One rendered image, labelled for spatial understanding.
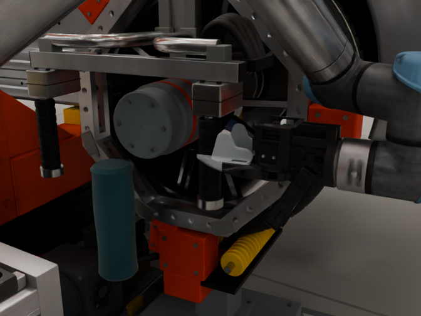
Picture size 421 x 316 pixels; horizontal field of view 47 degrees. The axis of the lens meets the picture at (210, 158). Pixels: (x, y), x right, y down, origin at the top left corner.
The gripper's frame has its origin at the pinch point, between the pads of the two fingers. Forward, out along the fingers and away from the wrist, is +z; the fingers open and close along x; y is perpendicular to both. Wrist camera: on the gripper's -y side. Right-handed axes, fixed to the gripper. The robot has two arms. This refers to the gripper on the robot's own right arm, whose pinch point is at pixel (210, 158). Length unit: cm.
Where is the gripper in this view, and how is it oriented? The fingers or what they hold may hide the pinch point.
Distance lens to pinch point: 77.4
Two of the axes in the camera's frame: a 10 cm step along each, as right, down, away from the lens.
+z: -9.0, -1.3, 4.1
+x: -4.3, 2.8, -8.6
